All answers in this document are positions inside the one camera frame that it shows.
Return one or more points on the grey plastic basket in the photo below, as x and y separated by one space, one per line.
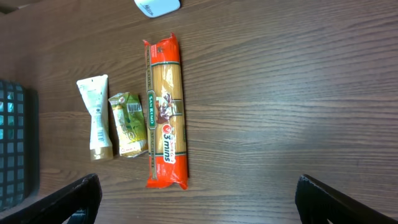
19 144

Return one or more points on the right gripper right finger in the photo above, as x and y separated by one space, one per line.
319 203

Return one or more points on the green snack packet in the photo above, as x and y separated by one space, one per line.
130 124

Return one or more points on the white barcode scanner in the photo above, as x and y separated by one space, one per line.
157 8

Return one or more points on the white tube gold cap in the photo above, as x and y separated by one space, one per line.
94 92

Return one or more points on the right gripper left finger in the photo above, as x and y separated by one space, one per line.
77 202

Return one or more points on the red spaghetti packet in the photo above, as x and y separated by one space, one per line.
165 115

